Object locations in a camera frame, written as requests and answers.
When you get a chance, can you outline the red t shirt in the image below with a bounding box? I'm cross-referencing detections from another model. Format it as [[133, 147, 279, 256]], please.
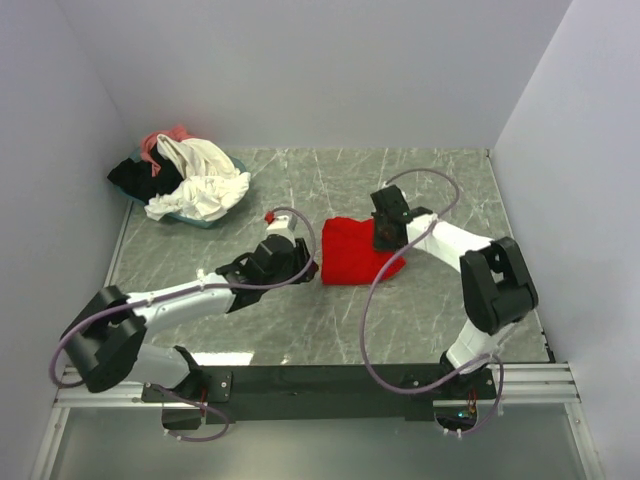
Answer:
[[321, 217, 393, 286]]

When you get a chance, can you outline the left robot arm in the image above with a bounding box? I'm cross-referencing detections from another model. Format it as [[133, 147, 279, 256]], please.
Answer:
[[56, 234, 317, 402]]

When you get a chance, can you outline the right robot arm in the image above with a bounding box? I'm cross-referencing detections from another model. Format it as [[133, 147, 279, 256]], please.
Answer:
[[359, 185, 539, 399]]

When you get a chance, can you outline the white t shirt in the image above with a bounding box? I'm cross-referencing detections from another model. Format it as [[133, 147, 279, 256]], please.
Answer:
[[145, 134, 251, 221]]

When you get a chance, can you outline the black base crossbar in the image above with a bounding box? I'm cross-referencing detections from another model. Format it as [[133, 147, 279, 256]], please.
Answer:
[[139, 363, 451, 426]]

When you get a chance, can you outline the pink t shirt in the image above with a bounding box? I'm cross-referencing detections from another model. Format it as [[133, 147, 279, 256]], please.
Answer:
[[139, 125, 192, 164]]

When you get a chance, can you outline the black t shirt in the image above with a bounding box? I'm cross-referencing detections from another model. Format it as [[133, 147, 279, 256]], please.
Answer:
[[107, 146, 184, 204]]

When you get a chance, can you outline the teal laundry basket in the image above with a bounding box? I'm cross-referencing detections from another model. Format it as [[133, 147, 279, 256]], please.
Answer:
[[108, 148, 247, 229]]

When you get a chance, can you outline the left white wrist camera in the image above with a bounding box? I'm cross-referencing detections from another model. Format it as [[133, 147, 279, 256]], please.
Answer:
[[265, 212, 297, 245]]

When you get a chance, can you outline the aluminium frame rail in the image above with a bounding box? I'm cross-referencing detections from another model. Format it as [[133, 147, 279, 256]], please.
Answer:
[[30, 363, 605, 479]]

